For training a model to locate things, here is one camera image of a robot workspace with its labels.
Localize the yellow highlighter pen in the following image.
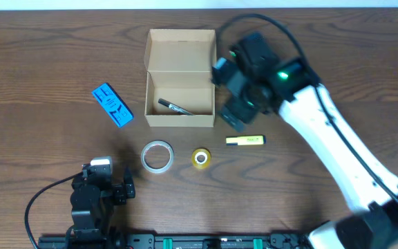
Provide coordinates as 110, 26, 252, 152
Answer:
225, 135, 266, 146

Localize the small yellow tape roll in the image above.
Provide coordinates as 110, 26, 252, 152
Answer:
191, 148, 211, 169

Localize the black white marker pen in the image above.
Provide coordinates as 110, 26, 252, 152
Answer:
158, 98, 193, 116

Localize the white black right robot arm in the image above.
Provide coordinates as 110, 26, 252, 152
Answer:
212, 33, 398, 248

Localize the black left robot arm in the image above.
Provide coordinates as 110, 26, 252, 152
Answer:
70, 164, 135, 241

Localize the clear adhesive tape roll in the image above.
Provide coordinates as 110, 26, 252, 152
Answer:
140, 140, 174, 174

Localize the open cardboard box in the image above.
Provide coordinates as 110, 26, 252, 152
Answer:
144, 29, 216, 127

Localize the blue plastic tape dispenser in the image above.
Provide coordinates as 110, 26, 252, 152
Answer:
92, 82, 134, 128

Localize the left black cable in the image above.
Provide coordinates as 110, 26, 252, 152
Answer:
24, 172, 84, 249

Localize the black cable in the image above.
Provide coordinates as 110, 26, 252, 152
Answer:
216, 12, 398, 228
24, 172, 84, 249

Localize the right black cable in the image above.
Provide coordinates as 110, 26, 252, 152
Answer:
216, 12, 398, 228

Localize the black mounting rail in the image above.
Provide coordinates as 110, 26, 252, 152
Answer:
38, 233, 311, 249

